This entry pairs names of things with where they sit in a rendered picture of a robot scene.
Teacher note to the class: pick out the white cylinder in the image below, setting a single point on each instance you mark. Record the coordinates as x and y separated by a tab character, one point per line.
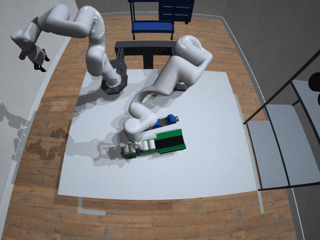
151	144
145	146

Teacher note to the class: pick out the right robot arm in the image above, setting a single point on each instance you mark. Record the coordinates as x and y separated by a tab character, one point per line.
88	22

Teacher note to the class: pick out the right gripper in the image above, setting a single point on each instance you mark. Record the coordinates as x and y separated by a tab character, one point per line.
38	57

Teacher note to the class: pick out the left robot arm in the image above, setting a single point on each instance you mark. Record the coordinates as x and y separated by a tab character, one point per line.
185	68

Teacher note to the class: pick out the grey cylinder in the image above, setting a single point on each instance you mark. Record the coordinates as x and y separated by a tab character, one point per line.
131	149
126	151

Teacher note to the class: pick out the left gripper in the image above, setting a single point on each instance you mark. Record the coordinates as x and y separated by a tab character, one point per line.
138	147

